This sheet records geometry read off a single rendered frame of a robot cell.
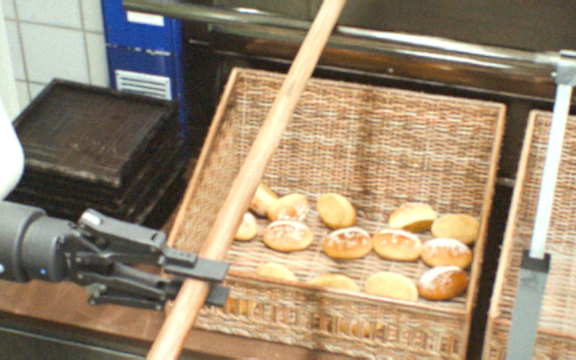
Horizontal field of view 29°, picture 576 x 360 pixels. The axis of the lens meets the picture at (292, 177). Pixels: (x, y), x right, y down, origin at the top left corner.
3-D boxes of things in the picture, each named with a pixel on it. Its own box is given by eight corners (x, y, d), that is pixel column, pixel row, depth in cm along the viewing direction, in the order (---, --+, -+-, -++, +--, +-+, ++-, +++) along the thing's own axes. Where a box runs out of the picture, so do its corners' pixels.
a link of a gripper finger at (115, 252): (89, 243, 134) (86, 234, 133) (175, 249, 131) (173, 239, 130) (75, 264, 131) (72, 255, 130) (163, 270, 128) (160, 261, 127)
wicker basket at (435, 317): (234, 172, 246) (230, 63, 229) (494, 212, 235) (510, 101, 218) (159, 325, 208) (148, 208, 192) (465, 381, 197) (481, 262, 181)
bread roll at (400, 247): (424, 246, 224) (426, 225, 221) (418, 268, 219) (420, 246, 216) (375, 237, 226) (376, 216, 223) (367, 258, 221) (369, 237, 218)
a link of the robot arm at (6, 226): (-24, 296, 134) (-37, 237, 128) (21, 235, 143) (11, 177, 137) (22, 306, 133) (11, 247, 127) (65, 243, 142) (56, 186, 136)
